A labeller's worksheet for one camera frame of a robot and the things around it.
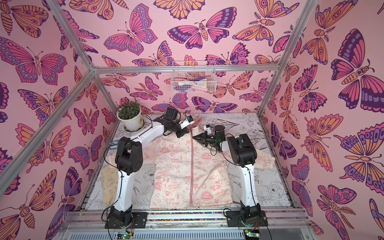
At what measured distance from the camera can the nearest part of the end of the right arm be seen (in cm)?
89

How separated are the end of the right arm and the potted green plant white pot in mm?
421

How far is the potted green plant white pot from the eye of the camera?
3.34 ft
